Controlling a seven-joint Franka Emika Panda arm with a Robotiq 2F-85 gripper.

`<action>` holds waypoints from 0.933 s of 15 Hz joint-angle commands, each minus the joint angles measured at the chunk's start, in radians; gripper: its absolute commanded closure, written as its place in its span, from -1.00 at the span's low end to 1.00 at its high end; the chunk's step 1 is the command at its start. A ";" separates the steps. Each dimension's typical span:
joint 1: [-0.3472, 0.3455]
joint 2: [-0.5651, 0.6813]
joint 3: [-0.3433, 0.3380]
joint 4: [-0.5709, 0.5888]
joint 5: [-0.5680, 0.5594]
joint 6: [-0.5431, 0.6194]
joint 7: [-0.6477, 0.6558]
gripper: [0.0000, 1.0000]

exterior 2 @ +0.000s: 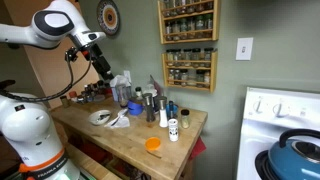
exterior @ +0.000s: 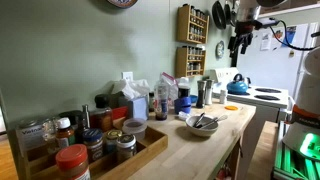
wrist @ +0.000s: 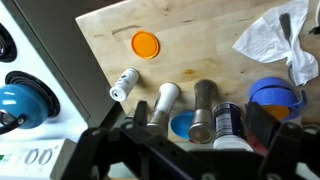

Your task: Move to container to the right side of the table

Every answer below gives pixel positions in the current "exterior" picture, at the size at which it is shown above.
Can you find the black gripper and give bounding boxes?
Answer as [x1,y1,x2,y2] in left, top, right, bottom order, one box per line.
[227,22,255,56]

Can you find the clear plastic container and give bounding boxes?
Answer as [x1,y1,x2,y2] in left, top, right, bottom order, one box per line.
[121,117,148,142]

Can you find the white paper note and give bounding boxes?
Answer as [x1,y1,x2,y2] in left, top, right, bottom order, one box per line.
[260,32,273,52]

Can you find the hanging black frying pan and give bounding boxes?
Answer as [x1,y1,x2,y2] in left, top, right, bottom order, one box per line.
[211,0,228,30]

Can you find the blue kettle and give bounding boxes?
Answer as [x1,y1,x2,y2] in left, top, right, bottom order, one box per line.
[226,73,250,95]

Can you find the white refrigerator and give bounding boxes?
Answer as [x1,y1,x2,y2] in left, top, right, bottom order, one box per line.
[237,22,319,101]

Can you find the blue paper note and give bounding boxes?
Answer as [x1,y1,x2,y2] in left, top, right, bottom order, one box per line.
[282,25,297,48]

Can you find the small white shaker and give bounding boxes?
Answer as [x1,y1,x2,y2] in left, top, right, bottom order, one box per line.
[219,89,228,105]

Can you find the wooden spice rack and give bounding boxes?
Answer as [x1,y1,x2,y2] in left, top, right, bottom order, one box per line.
[176,3,210,45]
[175,45,207,79]

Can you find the dark pepper grinder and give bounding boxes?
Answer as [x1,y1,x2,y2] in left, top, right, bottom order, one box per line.
[195,79,207,109]

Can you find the white stove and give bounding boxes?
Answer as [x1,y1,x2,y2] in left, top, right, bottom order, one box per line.
[209,67,290,174]

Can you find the clear zip bag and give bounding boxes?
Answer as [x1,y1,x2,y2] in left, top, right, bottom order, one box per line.
[160,71,179,108]

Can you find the metal whisk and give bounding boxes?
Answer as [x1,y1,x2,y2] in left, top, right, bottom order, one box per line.
[199,114,229,130]

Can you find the blue bowl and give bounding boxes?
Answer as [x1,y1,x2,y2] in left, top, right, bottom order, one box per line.
[173,96,193,115]

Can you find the black spoon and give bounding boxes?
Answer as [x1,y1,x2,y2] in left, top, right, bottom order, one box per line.
[193,112,206,128]

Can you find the white ceramic bowl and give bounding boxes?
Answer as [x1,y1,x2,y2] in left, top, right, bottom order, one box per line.
[185,115,220,138]

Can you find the clear bottle blue label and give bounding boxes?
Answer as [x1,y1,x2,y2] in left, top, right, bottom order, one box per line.
[153,79,170,121]

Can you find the small black cap bottle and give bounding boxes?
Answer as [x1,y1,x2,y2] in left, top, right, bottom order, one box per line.
[148,91,156,113]

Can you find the tissue box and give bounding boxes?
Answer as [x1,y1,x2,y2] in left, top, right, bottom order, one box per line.
[111,78,151,122]

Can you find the metal robot stand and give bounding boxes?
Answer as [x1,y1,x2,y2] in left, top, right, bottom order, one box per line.
[271,120,320,180]

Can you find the wooden tray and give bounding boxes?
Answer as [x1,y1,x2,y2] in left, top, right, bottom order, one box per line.
[20,115,169,180]

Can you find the red box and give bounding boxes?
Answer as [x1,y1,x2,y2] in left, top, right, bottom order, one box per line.
[111,105,129,121]

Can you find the white lid spice jar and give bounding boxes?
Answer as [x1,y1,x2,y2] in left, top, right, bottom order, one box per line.
[116,133,138,164]

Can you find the black cap sauce bottle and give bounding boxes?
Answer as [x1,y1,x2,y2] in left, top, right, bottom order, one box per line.
[89,93,114,133]

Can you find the gold lid jar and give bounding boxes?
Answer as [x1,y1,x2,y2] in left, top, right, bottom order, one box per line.
[105,129,123,155]

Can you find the slim metal bottle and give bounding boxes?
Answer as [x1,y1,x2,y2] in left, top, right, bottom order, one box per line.
[81,104,91,129]

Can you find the blue lid jar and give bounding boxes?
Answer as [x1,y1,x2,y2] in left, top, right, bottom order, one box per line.
[81,128,105,163]

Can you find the black lid wide jar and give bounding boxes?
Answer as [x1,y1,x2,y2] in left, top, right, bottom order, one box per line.
[59,109,84,131]

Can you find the white cap brown bottle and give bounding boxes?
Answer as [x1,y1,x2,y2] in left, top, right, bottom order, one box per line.
[55,117,77,149]

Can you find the red lid peanut butter jar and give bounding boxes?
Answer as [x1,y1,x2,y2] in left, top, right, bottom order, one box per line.
[55,143,92,180]

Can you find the clear glass jar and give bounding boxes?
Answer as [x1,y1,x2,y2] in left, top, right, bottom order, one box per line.
[41,117,59,143]

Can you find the white printed box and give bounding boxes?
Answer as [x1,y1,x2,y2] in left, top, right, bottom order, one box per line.
[15,120,48,151]

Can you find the small round wall clock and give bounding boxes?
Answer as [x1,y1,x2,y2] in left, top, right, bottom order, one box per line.
[215,40,226,60]

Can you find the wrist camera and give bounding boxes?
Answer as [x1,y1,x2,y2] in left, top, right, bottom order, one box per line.
[254,17,280,30]

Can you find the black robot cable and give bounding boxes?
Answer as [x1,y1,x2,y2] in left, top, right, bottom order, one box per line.
[269,19,316,52]

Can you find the white wall shelf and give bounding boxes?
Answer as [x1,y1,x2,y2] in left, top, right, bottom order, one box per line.
[258,3,320,19]

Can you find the white wall outlet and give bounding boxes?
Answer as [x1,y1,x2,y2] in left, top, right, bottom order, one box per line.
[121,71,134,82]

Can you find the patterned decorative wall plate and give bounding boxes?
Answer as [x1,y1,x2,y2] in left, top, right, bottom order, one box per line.
[106,0,138,9]

